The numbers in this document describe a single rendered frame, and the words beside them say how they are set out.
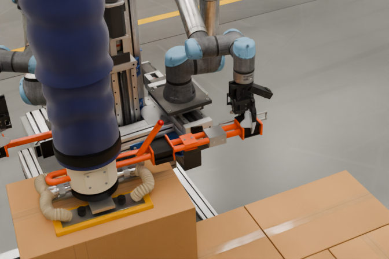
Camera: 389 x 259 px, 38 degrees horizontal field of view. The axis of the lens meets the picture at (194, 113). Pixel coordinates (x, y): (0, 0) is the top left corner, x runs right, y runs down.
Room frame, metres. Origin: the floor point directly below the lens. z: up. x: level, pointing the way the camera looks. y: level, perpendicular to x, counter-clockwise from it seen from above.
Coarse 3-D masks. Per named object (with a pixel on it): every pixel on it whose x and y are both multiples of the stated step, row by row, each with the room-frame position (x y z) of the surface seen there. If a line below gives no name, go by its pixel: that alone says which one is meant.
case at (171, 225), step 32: (32, 192) 1.56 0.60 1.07; (160, 192) 1.54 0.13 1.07; (32, 224) 1.40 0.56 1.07; (128, 224) 1.38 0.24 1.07; (160, 224) 1.41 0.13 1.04; (192, 224) 1.45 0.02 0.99; (32, 256) 1.26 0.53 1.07; (64, 256) 1.29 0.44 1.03; (96, 256) 1.32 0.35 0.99; (128, 256) 1.36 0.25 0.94; (160, 256) 1.40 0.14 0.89; (192, 256) 1.45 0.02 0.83
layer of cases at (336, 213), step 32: (288, 192) 2.09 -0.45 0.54; (320, 192) 2.08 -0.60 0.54; (352, 192) 2.08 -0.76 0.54; (224, 224) 1.89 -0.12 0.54; (256, 224) 1.88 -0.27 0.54; (288, 224) 1.87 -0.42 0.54; (320, 224) 1.87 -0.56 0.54; (352, 224) 1.86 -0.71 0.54; (384, 224) 1.85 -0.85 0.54; (224, 256) 1.70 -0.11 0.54; (256, 256) 1.69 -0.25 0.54; (288, 256) 1.68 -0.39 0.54; (320, 256) 1.68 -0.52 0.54; (352, 256) 1.67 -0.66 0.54; (384, 256) 1.67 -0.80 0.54
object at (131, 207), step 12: (120, 204) 1.46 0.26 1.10; (132, 204) 1.46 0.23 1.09; (144, 204) 1.46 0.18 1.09; (72, 216) 1.41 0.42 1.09; (84, 216) 1.41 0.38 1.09; (96, 216) 1.40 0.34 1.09; (108, 216) 1.41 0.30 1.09; (120, 216) 1.42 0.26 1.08; (60, 228) 1.36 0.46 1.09; (72, 228) 1.36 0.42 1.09; (84, 228) 1.37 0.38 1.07
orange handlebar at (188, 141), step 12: (48, 132) 1.74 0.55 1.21; (228, 132) 1.70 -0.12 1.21; (240, 132) 1.70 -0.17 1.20; (12, 144) 1.68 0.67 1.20; (24, 144) 1.70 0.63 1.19; (192, 144) 1.64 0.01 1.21; (204, 144) 1.65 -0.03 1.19; (120, 156) 1.58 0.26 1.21; (144, 156) 1.58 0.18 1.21; (48, 180) 1.47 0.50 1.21; (60, 180) 1.47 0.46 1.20
